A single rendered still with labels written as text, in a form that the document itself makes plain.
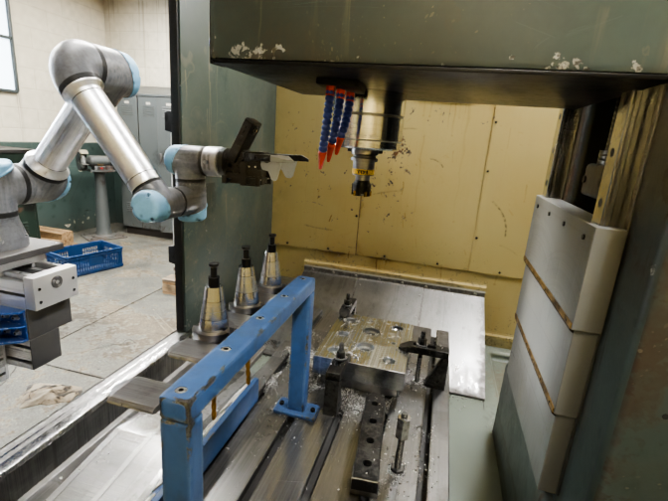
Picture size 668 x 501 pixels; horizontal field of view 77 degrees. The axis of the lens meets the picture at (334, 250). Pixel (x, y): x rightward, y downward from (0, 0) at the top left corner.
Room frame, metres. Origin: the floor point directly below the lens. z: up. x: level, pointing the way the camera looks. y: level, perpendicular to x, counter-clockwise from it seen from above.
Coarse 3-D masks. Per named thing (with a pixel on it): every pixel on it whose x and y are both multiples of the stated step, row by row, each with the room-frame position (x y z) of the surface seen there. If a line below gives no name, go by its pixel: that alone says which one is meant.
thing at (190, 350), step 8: (176, 344) 0.55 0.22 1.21; (184, 344) 0.54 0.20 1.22; (192, 344) 0.55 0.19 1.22; (200, 344) 0.55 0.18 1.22; (208, 344) 0.55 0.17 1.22; (216, 344) 0.55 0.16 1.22; (168, 352) 0.52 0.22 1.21; (176, 352) 0.52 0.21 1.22; (184, 352) 0.52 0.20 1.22; (192, 352) 0.52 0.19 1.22; (200, 352) 0.53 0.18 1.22; (208, 352) 0.53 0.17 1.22; (184, 360) 0.51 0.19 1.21; (192, 360) 0.51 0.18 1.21; (200, 360) 0.51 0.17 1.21
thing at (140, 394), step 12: (120, 384) 0.44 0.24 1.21; (132, 384) 0.44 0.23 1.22; (144, 384) 0.44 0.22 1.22; (156, 384) 0.44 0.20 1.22; (168, 384) 0.45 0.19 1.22; (108, 396) 0.42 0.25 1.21; (120, 396) 0.42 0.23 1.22; (132, 396) 0.42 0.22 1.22; (144, 396) 0.42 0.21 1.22; (156, 396) 0.42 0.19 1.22; (132, 408) 0.40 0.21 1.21; (144, 408) 0.40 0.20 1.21; (156, 408) 0.40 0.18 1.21
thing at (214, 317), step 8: (208, 288) 0.58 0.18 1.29; (216, 288) 0.58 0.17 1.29; (208, 296) 0.58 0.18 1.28; (216, 296) 0.58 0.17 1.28; (224, 296) 0.59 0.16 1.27; (208, 304) 0.57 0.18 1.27; (216, 304) 0.58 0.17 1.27; (224, 304) 0.59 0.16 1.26; (208, 312) 0.57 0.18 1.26; (216, 312) 0.57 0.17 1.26; (224, 312) 0.58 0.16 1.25; (200, 320) 0.58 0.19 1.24; (208, 320) 0.57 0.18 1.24; (216, 320) 0.57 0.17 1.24; (224, 320) 0.58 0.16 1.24; (200, 328) 0.58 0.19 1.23; (208, 328) 0.57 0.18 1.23; (216, 328) 0.57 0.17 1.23; (224, 328) 0.58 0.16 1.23
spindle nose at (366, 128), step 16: (368, 96) 0.91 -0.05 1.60; (384, 96) 0.91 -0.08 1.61; (400, 96) 0.93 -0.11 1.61; (352, 112) 0.92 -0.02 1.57; (368, 112) 0.91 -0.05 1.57; (384, 112) 0.91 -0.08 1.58; (400, 112) 0.94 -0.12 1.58; (352, 128) 0.91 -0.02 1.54; (368, 128) 0.90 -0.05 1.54; (384, 128) 0.91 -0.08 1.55; (400, 128) 0.94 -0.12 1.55; (352, 144) 0.91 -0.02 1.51; (368, 144) 0.91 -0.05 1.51; (384, 144) 0.92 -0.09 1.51; (400, 144) 0.96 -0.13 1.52
